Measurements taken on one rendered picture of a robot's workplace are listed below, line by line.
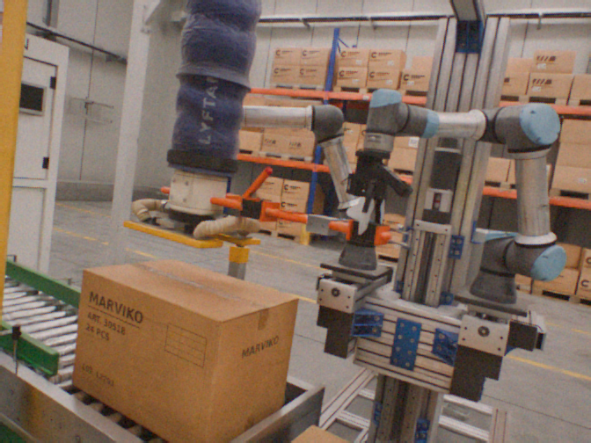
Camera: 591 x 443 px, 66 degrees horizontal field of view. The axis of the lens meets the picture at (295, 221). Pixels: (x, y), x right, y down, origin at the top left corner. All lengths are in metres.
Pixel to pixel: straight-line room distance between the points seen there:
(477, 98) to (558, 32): 8.26
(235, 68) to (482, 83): 0.93
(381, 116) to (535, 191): 0.57
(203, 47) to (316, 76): 7.98
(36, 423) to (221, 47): 1.27
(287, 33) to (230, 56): 10.14
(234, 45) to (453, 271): 1.15
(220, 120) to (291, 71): 8.25
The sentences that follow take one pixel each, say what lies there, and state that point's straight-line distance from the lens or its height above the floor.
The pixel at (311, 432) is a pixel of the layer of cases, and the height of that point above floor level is 0.54.
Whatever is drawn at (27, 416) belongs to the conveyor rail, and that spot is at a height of 0.48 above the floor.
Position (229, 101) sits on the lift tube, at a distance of 1.44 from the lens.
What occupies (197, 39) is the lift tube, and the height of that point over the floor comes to 1.70.
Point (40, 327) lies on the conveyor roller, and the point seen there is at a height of 0.54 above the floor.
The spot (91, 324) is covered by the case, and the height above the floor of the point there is 0.78.
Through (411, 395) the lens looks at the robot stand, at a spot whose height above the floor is 0.58.
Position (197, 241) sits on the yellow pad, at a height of 1.13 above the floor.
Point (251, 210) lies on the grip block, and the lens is 1.32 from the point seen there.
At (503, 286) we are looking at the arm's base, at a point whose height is 1.09.
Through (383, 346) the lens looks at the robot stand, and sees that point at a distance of 1.77.
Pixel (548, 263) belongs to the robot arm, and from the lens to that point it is 1.56.
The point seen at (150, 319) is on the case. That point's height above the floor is 0.88.
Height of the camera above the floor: 1.36
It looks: 6 degrees down
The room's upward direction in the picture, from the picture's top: 8 degrees clockwise
